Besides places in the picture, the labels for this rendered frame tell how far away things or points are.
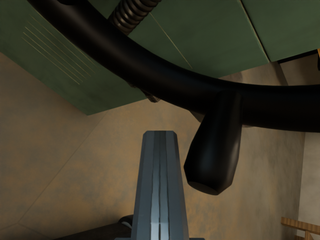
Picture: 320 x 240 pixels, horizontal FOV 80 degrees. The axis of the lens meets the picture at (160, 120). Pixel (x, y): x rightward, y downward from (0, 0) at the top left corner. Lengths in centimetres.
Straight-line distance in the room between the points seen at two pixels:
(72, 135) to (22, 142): 16
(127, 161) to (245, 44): 77
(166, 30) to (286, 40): 17
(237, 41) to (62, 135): 69
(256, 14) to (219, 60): 9
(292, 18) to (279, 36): 3
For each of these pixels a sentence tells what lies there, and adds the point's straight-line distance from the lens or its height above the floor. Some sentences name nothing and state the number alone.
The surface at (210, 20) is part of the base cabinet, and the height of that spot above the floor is 67.
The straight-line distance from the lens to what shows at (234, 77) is 44.
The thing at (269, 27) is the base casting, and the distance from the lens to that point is 31.
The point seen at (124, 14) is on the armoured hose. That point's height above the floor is 67.
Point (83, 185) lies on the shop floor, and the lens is 88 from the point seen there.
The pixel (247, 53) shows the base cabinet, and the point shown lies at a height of 69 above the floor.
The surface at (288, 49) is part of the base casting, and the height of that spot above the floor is 74.
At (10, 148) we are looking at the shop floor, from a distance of 81.
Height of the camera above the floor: 81
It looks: 48 degrees down
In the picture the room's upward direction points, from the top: 82 degrees clockwise
